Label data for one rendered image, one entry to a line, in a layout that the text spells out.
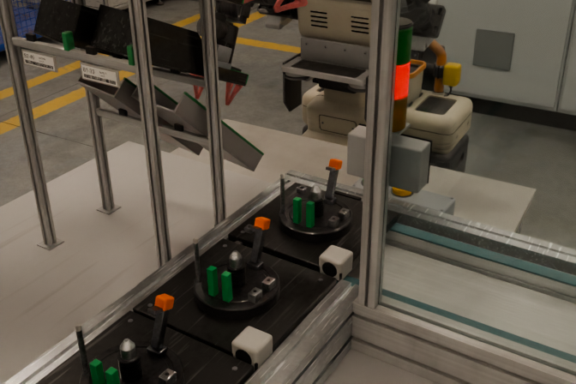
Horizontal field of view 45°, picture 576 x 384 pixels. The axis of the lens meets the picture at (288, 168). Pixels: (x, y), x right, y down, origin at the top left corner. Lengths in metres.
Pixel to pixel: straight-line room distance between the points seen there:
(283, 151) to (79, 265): 0.66
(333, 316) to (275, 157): 0.79
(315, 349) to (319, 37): 1.13
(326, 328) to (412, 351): 0.15
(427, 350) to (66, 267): 0.74
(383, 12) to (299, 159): 0.95
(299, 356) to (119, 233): 0.63
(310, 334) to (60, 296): 0.53
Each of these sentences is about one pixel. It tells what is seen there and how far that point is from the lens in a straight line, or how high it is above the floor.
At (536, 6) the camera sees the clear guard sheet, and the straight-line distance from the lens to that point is 0.89.
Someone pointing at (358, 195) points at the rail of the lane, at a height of 0.96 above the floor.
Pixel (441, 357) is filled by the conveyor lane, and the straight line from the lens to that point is 1.15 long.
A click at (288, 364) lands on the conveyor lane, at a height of 0.96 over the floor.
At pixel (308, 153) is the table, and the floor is 0.86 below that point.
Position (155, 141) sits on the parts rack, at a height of 1.18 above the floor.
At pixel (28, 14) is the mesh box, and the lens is 5.83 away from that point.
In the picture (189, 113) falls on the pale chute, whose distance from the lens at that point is 1.32.
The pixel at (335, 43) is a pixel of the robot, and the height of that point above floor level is 1.10.
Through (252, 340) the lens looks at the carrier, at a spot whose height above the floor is 0.99.
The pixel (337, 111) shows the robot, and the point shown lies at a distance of 2.06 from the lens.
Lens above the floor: 1.68
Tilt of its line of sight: 27 degrees down
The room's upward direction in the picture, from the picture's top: 1 degrees counter-clockwise
